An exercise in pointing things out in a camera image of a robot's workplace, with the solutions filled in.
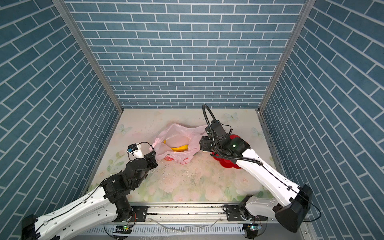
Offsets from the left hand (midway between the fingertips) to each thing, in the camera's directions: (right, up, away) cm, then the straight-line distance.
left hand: (158, 152), depth 76 cm
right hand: (+23, +6, -1) cm, 24 cm away
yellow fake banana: (+8, -2, +21) cm, 22 cm away
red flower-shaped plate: (+39, -10, +17) cm, 44 cm away
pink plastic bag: (+7, +2, +21) cm, 23 cm away
